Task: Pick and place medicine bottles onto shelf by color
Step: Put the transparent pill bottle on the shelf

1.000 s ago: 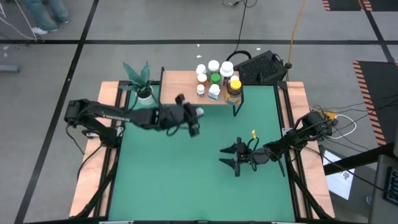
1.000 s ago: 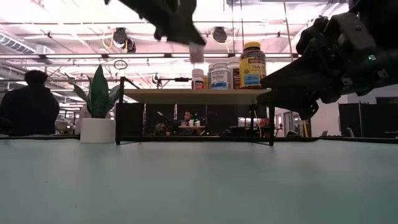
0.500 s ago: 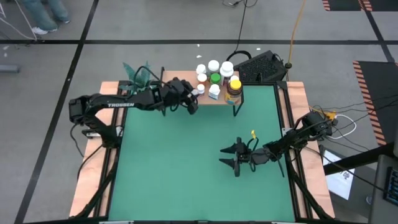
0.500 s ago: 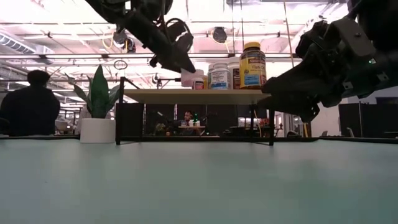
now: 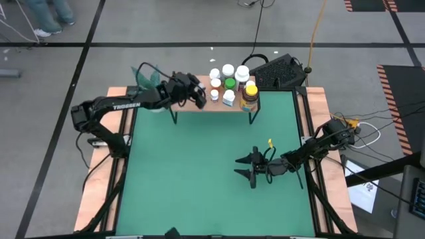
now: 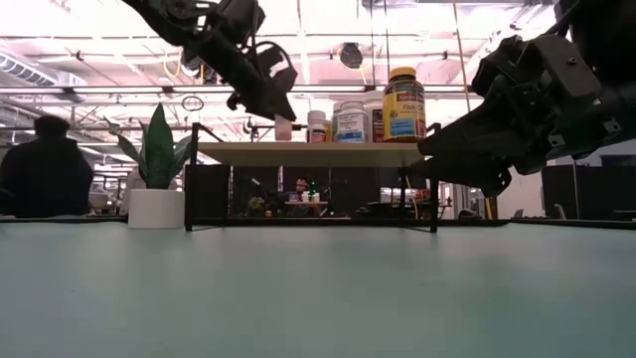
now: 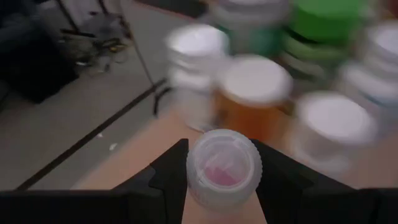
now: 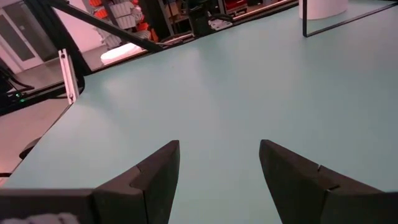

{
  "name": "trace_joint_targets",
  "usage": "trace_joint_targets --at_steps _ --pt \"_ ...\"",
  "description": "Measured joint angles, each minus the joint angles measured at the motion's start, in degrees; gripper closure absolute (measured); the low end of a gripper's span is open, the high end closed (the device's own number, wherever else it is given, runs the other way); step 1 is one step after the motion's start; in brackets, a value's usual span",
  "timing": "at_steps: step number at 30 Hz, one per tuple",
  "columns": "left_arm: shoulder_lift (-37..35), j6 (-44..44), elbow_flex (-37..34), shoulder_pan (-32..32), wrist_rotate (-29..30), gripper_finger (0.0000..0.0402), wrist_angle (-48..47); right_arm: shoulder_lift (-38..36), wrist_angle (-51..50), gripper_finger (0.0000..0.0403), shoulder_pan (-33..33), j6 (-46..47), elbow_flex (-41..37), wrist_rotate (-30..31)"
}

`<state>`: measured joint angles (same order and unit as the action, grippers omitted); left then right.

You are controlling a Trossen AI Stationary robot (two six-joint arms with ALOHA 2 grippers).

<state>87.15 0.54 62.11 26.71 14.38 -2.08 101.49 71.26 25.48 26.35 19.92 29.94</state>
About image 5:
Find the black mat hazard striped edge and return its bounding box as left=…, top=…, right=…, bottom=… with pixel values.
left=343, top=0, right=425, bottom=13
left=377, top=64, right=425, bottom=157

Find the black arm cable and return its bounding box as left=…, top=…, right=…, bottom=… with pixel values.
left=135, top=61, right=164, bottom=90
left=263, top=145, right=277, bottom=185

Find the white power cable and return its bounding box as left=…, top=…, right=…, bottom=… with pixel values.
left=351, top=121, right=382, bottom=149

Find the green table mat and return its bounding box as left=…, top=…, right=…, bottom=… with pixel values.
left=115, top=90, right=315, bottom=237

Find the clear gummies bottle green label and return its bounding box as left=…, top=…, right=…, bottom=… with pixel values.
left=221, top=64, right=236, bottom=80

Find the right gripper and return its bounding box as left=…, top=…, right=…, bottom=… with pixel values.
left=234, top=145, right=286, bottom=189

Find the wooden shelf black metal frame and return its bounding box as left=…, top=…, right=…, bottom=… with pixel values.
left=169, top=71, right=262, bottom=125

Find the green plant in white pot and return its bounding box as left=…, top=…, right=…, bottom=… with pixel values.
left=131, top=64, right=167, bottom=114

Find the person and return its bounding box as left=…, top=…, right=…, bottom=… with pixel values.
left=25, top=0, right=76, bottom=38

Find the fish oil bottle yellow cap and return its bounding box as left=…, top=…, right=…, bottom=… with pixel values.
left=239, top=84, right=260, bottom=113

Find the yellow hanging cable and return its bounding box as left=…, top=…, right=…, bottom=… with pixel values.
left=305, top=0, right=329, bottom=76

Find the white paper sheet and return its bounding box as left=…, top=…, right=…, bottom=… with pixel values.
left=345, top=159, right=379, bottom=214

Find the black metal bar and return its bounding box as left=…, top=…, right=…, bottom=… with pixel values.
left=345, top=151, right=425, bottom=187

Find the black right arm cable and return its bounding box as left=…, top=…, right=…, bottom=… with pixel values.
left=263, top=145, right=277, bottom=185

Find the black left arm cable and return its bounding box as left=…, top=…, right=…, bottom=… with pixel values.
left=135, top=61, right=164, bottom=90

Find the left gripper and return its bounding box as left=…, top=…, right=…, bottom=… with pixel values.
left=165, top=72, right=207, bottom=110

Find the black control panel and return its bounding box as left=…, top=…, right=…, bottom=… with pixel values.
left=410, top=177, right=425, bottom=220

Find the large white pill bottle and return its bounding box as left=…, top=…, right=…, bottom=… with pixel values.
left=234, top=64, right=250, bottom=91

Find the white floor cable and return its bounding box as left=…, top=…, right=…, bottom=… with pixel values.
left=16, top=0, right=44, bottom=42
left=0, top=3, right=41, bottom=43

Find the small black object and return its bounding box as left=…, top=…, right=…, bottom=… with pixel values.
left=165, top=226, right=183, bottom=239

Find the black hanging cable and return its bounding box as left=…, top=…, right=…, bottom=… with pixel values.
left=237, top=0, right=276, bottom=76

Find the grey metal cabinet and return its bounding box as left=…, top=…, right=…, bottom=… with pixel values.
left=393, top=132, right=425, bottom=239

